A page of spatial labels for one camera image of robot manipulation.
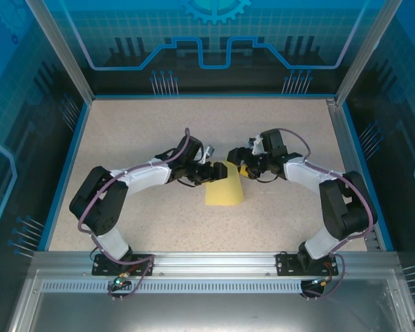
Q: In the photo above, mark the yellow paper sheet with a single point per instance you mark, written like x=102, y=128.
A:
x=224, y=193

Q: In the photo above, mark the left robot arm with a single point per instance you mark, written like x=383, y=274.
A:
x=148, y=176

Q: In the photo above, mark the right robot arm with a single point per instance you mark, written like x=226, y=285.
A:
x=307, y=176

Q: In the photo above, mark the grey metal sheet tray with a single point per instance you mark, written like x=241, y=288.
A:
x=211, y=311

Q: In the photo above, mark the blue gear print panel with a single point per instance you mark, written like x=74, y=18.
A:
x=263, y=27

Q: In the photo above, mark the blue circuit print panel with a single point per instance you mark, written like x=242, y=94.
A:
x=401, y=121
x=14, y=121

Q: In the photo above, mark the aluminium side rail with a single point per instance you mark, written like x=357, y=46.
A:
x=346, y=155

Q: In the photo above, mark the aluminium mounting rail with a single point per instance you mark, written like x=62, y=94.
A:
x=211, y=263

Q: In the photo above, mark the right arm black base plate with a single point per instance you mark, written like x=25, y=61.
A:
x=285, y=266

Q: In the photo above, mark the aluminium frame post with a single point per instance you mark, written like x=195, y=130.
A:
x=363, y=55
x=65, y=55

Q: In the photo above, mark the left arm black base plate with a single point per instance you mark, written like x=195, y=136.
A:
x=103, y=268

